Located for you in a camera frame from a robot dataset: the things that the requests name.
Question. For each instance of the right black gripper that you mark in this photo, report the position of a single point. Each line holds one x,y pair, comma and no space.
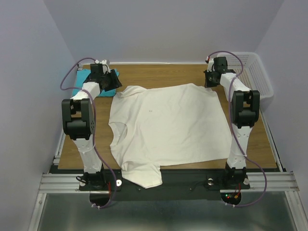
207,83

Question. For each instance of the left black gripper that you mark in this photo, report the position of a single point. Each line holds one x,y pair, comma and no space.
116,83

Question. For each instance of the white t shirt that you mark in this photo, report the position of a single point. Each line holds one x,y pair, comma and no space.
165,127

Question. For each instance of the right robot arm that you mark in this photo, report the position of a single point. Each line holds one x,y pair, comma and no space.
243,114

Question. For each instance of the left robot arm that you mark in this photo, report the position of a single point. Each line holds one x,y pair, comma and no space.
79,122

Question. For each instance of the folded blue t shirt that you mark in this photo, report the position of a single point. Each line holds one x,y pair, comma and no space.
81,77

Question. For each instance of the white plastic basket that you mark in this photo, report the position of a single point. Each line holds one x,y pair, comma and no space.
254,75

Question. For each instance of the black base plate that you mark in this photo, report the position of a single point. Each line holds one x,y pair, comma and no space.
183,184

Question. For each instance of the aluminium frame rail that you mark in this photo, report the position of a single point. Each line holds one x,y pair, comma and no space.
276,182

